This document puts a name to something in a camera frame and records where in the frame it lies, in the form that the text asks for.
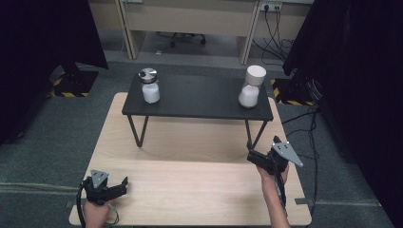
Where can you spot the white jar with dark lid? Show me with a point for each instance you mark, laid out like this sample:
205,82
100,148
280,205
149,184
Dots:
151,93

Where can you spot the person's right hand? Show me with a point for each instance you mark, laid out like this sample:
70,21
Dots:
269,177

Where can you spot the black office chair base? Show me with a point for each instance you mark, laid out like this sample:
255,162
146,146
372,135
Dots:
187,37

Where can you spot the black stand with striped base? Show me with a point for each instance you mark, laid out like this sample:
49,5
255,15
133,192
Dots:
293,91
74,83

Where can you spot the person's left hand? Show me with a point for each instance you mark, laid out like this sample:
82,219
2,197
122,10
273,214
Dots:
96,215

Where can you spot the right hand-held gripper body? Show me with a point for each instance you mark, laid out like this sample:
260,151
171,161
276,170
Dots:
283,155

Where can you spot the white wall power socket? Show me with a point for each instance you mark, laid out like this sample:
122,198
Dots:
270,5

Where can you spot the black curtain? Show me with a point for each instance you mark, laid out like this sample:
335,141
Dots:
38,47
358,79

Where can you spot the black low shelf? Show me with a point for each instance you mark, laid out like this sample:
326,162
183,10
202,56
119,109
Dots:
196,95

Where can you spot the beige office desk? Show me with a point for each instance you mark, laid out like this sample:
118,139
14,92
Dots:
190,15

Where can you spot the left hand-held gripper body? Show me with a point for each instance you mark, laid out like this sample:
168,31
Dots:
96,190

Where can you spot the round metal lid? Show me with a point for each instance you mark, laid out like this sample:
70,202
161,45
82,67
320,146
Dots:
148,75

